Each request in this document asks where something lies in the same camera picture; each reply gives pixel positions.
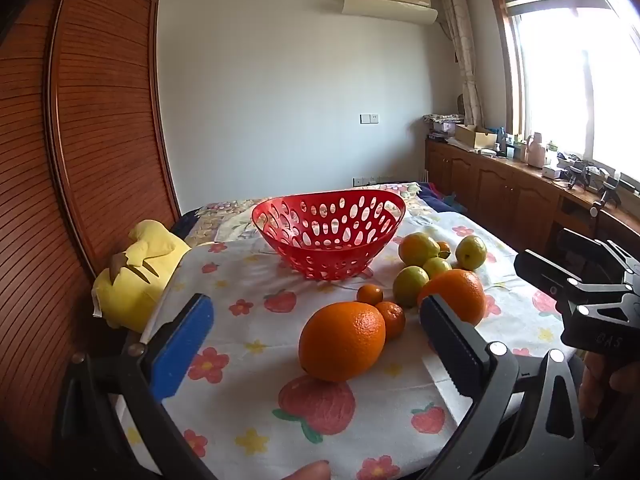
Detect cardboard box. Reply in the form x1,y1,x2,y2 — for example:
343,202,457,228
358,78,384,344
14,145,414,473
454,124,498,151

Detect red perforated plastic basket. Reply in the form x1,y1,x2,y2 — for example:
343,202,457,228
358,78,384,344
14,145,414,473
251,190,407,282

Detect yellow orange pear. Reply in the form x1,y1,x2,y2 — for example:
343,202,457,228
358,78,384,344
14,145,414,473
398,232,442,267

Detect small green pear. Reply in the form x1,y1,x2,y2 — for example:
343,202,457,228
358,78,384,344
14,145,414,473
423,257,452,279

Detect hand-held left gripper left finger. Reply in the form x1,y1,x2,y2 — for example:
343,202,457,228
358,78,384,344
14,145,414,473
52,292,218,480

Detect person's right hand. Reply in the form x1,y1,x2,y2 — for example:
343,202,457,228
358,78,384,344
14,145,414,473
579,347,640,421

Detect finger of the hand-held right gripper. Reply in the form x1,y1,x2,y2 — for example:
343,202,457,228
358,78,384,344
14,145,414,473
514,249,640,361
556,228,640,286

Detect white strawberry print tablecloth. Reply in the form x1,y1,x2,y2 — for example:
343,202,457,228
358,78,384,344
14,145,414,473
117,210,576,480

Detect patterned curtain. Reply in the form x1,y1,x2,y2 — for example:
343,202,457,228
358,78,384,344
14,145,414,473
439,0,483,128

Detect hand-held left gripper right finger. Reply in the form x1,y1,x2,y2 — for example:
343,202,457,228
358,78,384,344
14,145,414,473
419,294,598,480

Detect person's left hand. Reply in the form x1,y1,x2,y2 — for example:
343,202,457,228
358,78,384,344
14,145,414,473
279,460,332,480

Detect patterned storage box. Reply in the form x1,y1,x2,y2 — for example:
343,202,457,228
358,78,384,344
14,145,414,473
423,112,466,134

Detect small black tripod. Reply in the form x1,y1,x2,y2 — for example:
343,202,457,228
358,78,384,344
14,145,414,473
591,171,623,217
565,160,592,191

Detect large orange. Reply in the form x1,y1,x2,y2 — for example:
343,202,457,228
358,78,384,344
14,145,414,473
298,301,387,383
417,269,487,328

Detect wooden framed window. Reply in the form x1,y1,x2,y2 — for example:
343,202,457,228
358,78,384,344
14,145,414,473
487,0,640,183

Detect green yellow pear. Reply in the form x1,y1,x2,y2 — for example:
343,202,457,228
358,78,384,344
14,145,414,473
392,266,431,309

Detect wooden low cabinet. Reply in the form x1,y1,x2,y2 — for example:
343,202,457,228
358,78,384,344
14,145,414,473
425,137,640,261

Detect pink thermos jug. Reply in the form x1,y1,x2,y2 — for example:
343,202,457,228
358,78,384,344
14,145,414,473
525,132,546,168

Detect wooden slatted wardrobe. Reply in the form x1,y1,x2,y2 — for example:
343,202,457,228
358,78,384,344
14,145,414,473
0,0,183,461

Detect yellow plush toy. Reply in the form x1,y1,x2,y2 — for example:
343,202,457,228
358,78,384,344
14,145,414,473
91,219,193,333

